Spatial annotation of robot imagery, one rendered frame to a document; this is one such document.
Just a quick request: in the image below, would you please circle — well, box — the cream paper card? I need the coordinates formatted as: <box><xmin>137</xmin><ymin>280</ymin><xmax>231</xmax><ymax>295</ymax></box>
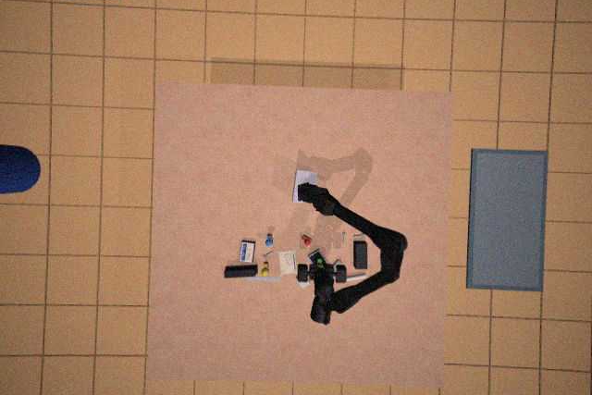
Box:
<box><xmin>277</xmin><ymin>249</ymin><xmax>298</xmax><ymax>276</ymax></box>

